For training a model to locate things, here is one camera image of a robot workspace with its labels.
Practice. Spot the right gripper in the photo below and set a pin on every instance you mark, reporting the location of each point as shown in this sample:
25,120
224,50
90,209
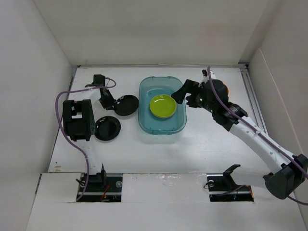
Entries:
189,86

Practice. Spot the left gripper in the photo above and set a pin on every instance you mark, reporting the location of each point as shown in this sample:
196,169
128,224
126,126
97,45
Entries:
109,105

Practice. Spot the black plate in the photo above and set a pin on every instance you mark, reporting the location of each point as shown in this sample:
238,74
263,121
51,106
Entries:
107,128
126,105

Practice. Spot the green plate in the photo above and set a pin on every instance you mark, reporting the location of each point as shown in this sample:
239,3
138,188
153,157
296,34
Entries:
163,106

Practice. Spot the orange plate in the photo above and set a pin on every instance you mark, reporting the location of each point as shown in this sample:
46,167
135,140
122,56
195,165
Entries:
227,89

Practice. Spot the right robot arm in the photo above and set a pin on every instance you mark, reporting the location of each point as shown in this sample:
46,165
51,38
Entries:
287,170

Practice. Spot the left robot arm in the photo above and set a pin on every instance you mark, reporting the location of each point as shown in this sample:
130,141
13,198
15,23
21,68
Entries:
79,125

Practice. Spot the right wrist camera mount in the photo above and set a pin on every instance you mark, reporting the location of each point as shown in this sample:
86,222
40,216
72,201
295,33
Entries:
206,74

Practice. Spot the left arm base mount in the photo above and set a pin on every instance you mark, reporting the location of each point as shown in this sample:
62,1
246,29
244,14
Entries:
107,190

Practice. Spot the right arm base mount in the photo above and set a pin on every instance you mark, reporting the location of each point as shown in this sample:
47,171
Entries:
222,188

